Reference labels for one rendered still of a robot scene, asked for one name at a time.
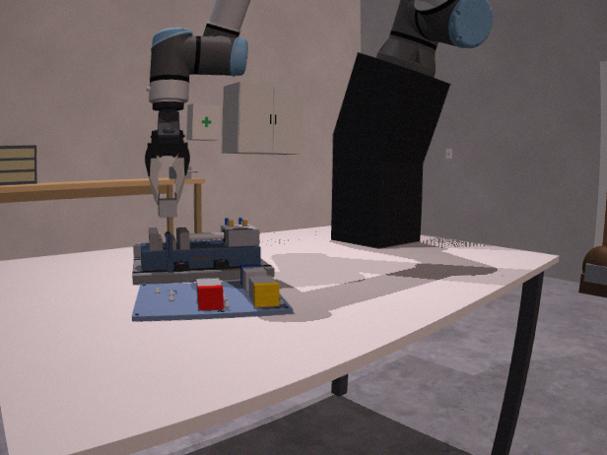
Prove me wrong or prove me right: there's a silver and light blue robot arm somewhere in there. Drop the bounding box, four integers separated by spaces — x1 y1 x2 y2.
146 0 493 145

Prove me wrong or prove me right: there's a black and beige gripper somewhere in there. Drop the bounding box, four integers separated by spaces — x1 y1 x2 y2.
145 101 190 205

